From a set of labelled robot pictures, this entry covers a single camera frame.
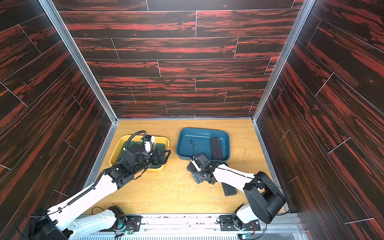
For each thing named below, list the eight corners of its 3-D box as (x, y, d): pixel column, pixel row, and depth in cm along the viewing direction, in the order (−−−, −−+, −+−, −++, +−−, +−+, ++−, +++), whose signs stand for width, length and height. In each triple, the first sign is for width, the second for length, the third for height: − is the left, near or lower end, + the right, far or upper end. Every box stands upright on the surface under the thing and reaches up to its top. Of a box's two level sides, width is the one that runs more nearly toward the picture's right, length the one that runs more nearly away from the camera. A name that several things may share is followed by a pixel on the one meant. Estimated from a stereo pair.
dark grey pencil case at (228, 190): (223, 196, 85) (224, 194, 82) (221, 184, 89) (222, 182, 86) (235, 196, 85) (237, 194, 82) (233, 184, 89) (234, 182, 86)
